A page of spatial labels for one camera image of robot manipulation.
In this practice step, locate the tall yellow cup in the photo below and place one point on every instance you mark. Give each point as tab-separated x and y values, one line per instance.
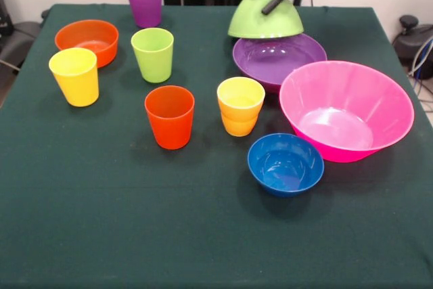
78	89

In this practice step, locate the purple bowl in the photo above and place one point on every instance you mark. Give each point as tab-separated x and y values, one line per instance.
270	62

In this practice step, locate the green bowl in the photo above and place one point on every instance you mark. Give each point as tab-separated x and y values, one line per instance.
257	21

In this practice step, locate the dark green tablecloth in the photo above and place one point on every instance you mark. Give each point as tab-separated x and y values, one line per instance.
101	218

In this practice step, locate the pink bowl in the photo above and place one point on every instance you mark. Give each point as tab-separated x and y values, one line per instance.
345	89

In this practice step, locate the green cup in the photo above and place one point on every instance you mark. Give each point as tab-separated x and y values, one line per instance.
154	62

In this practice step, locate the blue bowl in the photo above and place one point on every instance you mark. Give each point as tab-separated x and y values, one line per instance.
304	180

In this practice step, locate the orange bowl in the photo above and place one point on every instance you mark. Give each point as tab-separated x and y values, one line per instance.
84	32

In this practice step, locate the purple cup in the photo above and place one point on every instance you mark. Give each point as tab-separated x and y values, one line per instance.
145	8

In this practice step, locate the yellow ribbed cup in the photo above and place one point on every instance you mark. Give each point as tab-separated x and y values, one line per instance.
240	123

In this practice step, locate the orange cup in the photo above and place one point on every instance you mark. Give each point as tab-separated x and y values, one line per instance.
170	126

